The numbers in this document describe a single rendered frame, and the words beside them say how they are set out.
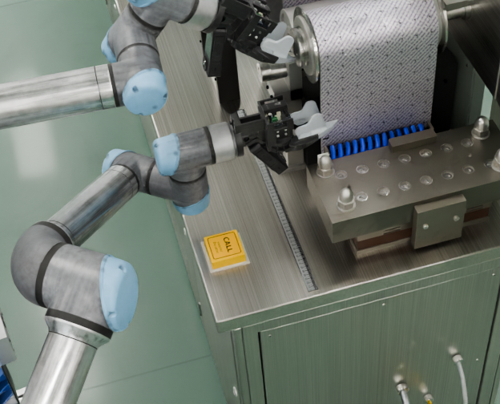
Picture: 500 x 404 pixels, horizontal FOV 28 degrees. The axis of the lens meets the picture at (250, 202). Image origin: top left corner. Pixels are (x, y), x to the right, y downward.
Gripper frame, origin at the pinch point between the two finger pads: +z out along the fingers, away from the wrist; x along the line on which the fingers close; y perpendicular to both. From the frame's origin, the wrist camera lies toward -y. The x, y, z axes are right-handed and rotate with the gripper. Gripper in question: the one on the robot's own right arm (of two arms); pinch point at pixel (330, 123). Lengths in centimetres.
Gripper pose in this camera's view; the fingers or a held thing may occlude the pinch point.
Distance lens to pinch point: 200.6
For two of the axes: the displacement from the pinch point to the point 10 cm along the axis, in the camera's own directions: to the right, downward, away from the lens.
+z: 9.6, -2.4, 1.3
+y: -0.6, -6.6, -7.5
